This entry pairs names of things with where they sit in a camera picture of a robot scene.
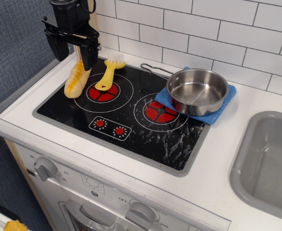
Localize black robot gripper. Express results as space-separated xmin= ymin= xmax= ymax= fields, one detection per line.
xmin=42 ymin=0 xmax=98 ymax=71

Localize yellow toy bread loaf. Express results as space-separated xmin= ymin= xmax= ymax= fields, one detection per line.
xmin=64 ymin=60 xmax=91 ymax=99

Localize yellow dish brush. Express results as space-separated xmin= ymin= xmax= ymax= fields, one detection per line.
xmin=95 ymin=53 xmax=126 ymax=91

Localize stainless steel pot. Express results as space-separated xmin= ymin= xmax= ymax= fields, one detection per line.
xmin=140 ymin=62 xmax=230 ymax=117

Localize black toy stovetop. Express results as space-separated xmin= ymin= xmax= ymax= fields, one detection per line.
xmin=33 ymin=59 xmax=210 ymax=176

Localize left grey oven knob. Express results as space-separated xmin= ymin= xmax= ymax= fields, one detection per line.
xmin=34 ymin=157 xmax=58 ymax=182

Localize grey oven knob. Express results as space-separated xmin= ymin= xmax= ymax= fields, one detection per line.
xmin=125 ymin=202 xmax=156 ymax=226
xmin=34 ymin=157 xmax=58 ymax=182

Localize white toy oven front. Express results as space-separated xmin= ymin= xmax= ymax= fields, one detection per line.
xmin=13 ymin=143 xmax=218 ymax=231

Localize right grey oven knob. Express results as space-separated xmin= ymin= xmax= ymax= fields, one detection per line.
xmin=125 ymin=202 xmax=156 ymax=226

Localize yellow object bottom left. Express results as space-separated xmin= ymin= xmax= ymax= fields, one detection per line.
xmin=3 ymin=220 xmax=29 ymax=231

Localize grey sink basin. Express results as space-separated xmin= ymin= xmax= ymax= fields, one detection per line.
xmin=230 ymin=111 xmax=282 ymax=219

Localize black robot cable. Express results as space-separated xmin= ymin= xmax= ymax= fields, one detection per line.
xmin=83 ymin=0 xmax=97 ymax=14

